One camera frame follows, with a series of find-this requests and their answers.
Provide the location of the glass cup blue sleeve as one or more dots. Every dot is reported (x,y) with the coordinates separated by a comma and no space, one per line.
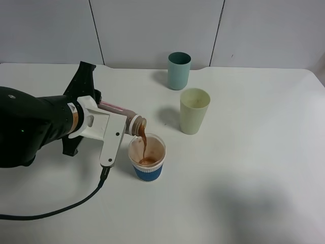
(147,161)

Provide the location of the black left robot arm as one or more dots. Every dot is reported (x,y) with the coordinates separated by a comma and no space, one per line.
(28,123)

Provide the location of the clear plastic drink bottle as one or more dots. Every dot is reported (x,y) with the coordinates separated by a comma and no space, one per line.
(135,124)

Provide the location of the pale green plastic cup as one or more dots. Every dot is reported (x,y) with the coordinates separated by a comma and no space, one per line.
(194,103)

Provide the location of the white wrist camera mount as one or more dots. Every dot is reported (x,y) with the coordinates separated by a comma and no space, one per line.
(101,125)

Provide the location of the teal plastic cup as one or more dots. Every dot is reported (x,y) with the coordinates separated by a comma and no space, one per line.
(178,70)

